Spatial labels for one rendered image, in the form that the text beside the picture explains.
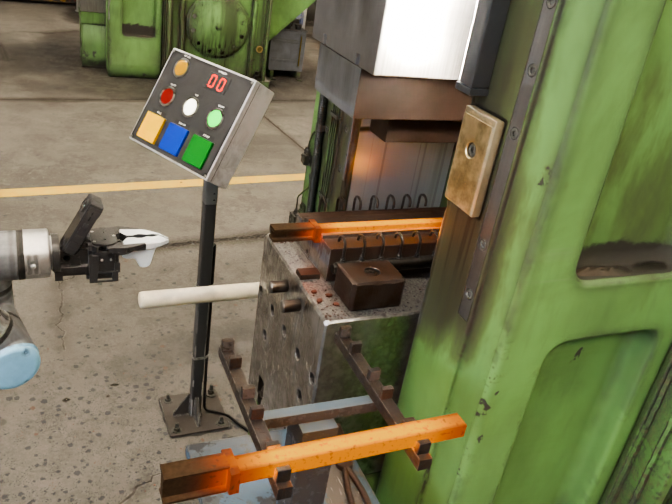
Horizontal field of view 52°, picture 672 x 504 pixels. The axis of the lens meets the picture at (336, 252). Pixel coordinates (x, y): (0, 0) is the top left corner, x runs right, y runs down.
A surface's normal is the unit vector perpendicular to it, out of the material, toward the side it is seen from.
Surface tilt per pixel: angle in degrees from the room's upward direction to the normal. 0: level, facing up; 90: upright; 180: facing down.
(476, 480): 90
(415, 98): 90
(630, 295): 90
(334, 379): 90
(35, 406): 0
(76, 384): 0
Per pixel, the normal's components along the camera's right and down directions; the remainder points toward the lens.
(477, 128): -0.91, 0.06
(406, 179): 0.39, 0.48
